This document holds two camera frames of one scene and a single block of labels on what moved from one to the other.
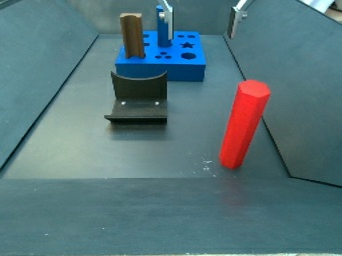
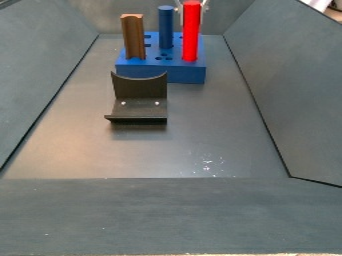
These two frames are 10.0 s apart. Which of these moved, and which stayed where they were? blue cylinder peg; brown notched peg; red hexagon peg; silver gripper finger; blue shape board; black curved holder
Moved: red hexagon peg; silver gripper finger
Stayed: blue shape board; black curved holder; blue cylinder peg; brown notched peg
